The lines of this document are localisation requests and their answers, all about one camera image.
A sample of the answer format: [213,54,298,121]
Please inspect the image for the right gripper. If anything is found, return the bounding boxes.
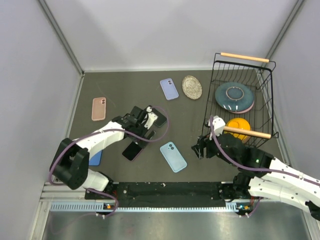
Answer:
[191,127,239,167]

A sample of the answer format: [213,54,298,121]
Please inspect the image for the purple-edged black phone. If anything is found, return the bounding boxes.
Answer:
[122,142,143,162]

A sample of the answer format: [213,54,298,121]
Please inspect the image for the light blue phone case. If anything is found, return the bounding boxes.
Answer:
[159,142,188,173]

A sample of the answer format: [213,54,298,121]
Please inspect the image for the pink phone case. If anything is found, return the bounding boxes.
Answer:
[91,97,106,121]

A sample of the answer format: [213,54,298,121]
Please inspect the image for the teal-edged black phone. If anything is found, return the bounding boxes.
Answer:
[129,105,167,128]

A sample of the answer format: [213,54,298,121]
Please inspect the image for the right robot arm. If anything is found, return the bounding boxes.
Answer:
[191,133,320,220]

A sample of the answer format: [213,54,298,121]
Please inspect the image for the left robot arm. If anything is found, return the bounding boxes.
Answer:
[48,106,158,199]

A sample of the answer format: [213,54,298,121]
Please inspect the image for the blue phone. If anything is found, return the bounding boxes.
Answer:
[89,150,102,167]

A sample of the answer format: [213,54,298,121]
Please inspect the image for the lavender phone case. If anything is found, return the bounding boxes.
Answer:
[159,78,179,101]

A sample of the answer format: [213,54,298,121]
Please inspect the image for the orange bowl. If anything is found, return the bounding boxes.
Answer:
[224,117,252,144]

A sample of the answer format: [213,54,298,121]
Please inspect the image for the pink plate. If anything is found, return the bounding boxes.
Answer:
[229,101,255,114]

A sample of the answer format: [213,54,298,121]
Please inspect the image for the speckled oval dish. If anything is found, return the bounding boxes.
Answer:
[182,75,203,100]

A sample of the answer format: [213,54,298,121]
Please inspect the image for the blue glazed plate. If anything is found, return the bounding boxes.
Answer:
[214,82,255,112]

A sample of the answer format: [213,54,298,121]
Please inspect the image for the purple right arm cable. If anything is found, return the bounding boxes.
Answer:
[209,115,320,218]

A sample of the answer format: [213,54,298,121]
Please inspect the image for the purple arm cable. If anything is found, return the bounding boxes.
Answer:
[48,106,170,217]
[209,115,320,218]

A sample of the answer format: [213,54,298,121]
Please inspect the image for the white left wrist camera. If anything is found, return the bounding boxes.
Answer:
[143,106,158,130]

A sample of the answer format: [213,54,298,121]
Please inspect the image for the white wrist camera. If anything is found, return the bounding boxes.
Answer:
[143,106,158,130]
[206,115,226,138]

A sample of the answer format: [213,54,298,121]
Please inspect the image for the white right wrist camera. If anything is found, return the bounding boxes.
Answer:
[206,115,226,138]

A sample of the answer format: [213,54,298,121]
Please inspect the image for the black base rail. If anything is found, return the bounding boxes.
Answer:
[84,181,262,208]

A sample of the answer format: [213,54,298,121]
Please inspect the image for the black wire dish rack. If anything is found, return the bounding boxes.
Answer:
[201,52,279,138]

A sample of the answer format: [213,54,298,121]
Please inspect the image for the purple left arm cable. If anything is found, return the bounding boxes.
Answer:
[48,106,170,217]

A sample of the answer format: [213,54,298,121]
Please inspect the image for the grey cable duct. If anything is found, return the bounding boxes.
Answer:
[50,202,252,213]

